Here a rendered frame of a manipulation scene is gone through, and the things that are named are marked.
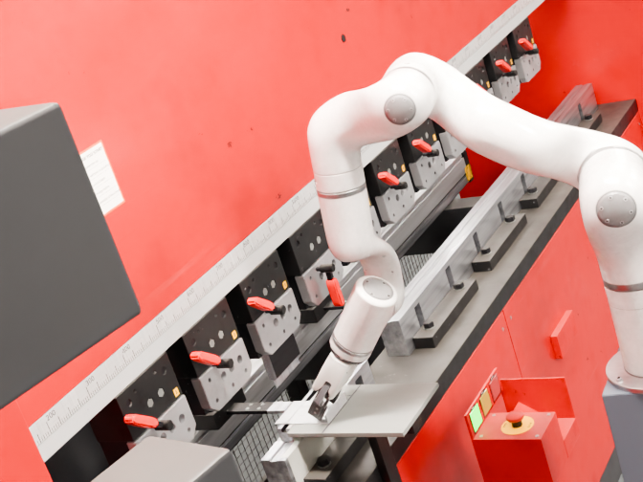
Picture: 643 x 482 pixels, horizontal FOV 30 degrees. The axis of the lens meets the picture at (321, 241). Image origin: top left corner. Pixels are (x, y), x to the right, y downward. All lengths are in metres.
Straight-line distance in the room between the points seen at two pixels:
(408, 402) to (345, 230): 0.41
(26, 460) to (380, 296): 0.88
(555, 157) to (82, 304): 1.23
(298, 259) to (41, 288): 1.48
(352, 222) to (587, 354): 1.56
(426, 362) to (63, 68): 1.21
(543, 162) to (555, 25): 2.21
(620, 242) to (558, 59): 2.28
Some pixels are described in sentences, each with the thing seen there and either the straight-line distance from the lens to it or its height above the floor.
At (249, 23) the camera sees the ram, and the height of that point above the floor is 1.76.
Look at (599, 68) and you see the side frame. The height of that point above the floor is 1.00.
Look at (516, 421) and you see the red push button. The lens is 2.61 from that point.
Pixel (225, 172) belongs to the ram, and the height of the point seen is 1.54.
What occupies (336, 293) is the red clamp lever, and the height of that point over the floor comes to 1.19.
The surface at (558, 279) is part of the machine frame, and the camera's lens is 3.41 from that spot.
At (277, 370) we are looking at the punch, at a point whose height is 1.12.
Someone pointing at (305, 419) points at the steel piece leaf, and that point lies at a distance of 2.44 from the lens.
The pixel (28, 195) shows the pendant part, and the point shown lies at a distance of 0.99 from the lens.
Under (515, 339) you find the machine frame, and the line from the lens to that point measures 3.11.
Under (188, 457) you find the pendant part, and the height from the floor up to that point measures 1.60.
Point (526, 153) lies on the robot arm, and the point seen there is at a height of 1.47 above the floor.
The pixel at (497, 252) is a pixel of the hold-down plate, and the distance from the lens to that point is 3.20.
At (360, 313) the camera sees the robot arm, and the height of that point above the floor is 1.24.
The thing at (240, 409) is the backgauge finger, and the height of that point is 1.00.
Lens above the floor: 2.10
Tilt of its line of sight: 19 degrees down
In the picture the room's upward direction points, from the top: 19 degrees counter-clockwise
